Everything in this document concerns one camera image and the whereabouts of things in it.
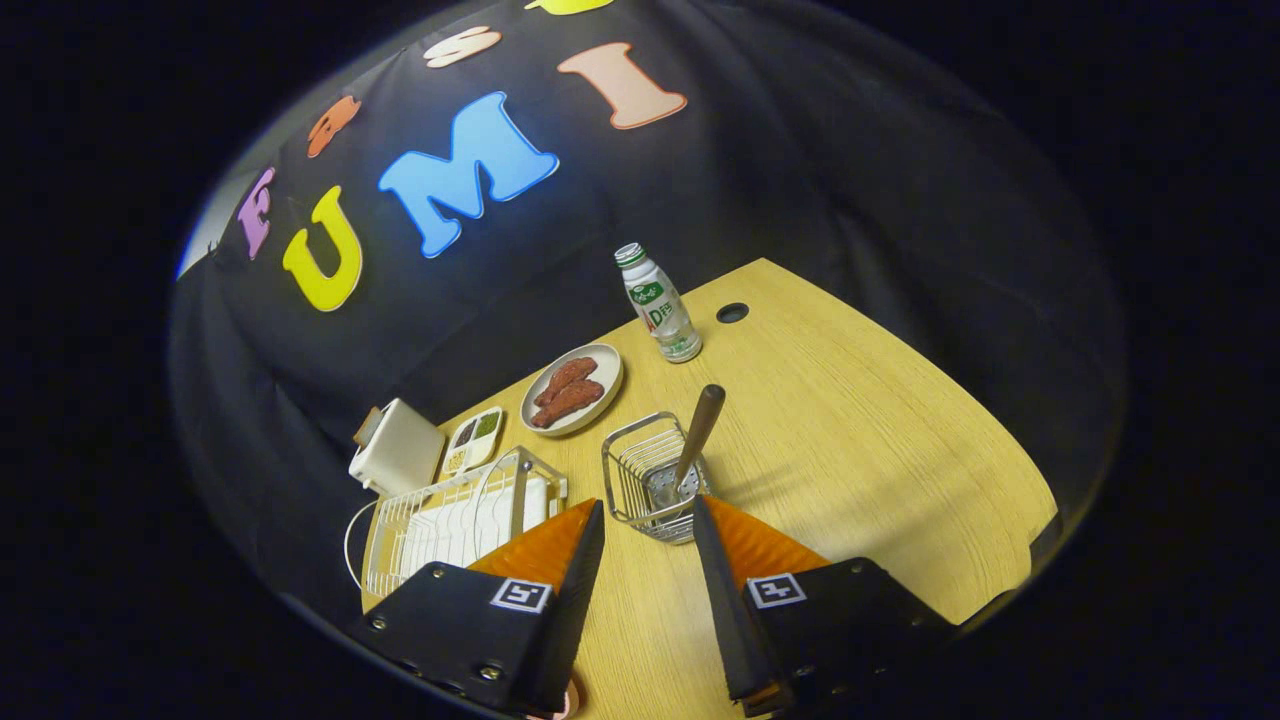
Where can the white divided tray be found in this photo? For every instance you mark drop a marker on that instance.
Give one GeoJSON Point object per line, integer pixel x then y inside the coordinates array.
{"type": "Point", "coordinates": [472, 442]}

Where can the pile of yellow soybeans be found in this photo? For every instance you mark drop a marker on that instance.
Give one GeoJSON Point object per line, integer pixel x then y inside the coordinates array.
{"type": "Point", "coordinates": [456, 460]}

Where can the beige plate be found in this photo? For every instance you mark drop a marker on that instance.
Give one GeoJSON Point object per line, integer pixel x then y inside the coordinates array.
{"type": "Point", "coordinates": [605, 365]}

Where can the white drink bottle green cap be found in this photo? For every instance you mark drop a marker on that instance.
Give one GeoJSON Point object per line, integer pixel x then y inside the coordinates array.
{"type": "Point", "coordinates": [662, 305]}

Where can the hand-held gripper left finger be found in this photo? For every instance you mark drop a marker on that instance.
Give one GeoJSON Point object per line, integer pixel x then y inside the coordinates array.
{"type": "Point", "coordinates": [575, 600]}

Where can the white toaster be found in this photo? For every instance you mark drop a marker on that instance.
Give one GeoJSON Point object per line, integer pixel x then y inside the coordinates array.
{"type": "Point", "coordinates": [400, 450]}

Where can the brown toast slice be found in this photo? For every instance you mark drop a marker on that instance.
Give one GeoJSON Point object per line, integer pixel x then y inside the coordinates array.
{"type": "Point", "coordinates": [366, 426]}

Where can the pile of green beans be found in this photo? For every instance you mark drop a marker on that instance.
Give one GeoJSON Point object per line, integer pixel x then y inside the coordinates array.
{"type": "Point", "coordinates": [487, 425]}

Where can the red meat slice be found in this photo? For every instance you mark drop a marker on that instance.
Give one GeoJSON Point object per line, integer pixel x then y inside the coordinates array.
{"type": "Point", "coordinates": [570, 402]}
{"type": "Point", "coordinates": [567, 378]}

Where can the pile of dark beans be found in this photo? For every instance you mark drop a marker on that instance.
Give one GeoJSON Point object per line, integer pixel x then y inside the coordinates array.
{"type": "Point", "coordinates": [466, 432]}

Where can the pink plate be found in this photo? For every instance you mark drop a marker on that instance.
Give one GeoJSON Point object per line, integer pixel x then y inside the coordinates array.
{"type": "Point", "coordinates": [572, 700]}

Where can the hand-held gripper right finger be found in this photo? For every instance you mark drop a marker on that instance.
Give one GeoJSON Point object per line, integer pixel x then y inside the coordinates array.
{"type": "Point", "coordinates": [725, 610]}

